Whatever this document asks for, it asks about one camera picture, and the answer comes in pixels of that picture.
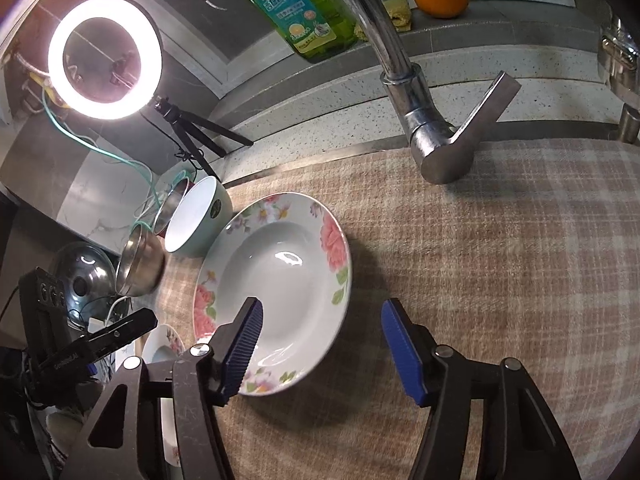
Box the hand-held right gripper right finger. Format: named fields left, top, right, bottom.
left=381, top=298, right=583, bottom=480

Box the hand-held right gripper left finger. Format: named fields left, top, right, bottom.
left=60, top=297, right=264, bottom=480

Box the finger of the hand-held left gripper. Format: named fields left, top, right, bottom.
left=80, top=308, right=158, bottom=376

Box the plain steel bowl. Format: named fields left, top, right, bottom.
left=115, top=226, right=166, bottom=297

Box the large floral plate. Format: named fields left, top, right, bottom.
left=192, top=192, right=352, bottom=397

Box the light blue bowl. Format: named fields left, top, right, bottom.
left=164, top=176, right=234, bottom=258

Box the red steel bowl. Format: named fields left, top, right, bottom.
left=152, top=177, right=196, bottom=236

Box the small floral plate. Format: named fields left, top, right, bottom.
left=142, top=324, right=188, bottom=466

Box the plaid cloth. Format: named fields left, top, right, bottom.
left=150, top=140, right=640, bottom=480

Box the chrome faucet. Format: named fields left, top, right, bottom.
left=312, top=0, right=522, bottom=184

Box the yellow sponge cloth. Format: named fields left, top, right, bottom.
left=354, top=0, right=412, bottom=41

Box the green dish soap bottle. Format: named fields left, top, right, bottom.
left=229, top=0, right=371, bottom=64

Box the white charger cable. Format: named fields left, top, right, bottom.
left=102, top=295, right=132, bottom=323

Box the teal cable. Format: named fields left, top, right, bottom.
left=42, top=87, right=193, bottom=231

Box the yellow hose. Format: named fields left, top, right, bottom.
left=27, top=72, right=56, bottom=106

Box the ring light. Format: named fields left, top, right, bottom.
left=47, top=0, right=163, bottom=121

